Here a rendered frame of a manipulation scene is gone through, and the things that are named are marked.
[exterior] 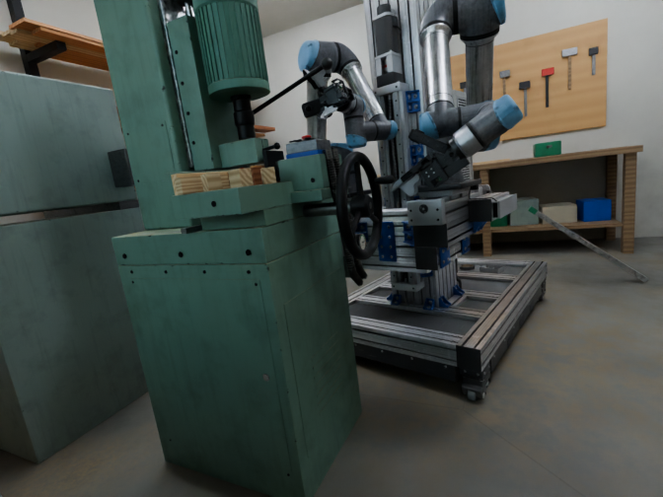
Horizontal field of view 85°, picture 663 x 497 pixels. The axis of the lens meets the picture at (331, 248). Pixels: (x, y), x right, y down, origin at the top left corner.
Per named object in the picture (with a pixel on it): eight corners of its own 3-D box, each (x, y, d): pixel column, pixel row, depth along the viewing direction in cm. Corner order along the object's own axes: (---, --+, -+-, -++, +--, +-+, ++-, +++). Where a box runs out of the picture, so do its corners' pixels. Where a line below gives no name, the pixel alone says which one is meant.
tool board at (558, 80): (607, 125, 328) (608, 16, 311) (391, 157, 413) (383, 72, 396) (605, 125, 332) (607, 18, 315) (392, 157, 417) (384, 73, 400)
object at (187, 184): (183, 194, 85) (180, 177, 85) (177, 194, 86) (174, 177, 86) (315, 178, 144) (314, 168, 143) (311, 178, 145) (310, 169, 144)
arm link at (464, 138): (464, 122, 89) (467, 125, 96) (448, 135, 91) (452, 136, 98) (481, 147, 88) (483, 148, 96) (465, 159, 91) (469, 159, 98)
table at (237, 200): (276, 211, 76) (272, 182, 75) (174, 220, 90) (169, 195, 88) (371, 188, 129) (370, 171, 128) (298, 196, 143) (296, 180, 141)
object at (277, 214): (265, 226, 88) (263, 209, 88) (202, 230, 98) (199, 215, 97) (334, 206, 123) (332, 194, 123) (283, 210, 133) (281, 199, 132)
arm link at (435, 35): (413, -8, 112) (418, 126, 97) (451, -18, 109) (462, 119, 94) (417, 24, 123) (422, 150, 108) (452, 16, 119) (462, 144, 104)
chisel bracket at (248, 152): (258, 168, 105) (254, 137, 103) (222, 174, 111) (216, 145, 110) (273, 167, 112) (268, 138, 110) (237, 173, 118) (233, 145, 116)
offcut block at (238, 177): (230, 188, 87) (227, 171, 86) (242, 186, 89) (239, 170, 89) (242, 186, 84) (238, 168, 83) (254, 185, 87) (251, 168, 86)
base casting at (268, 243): (265, 264, 88) (259, 227, 86) (115, 265, 113) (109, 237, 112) (340, 231, 127) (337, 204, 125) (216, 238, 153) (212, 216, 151)
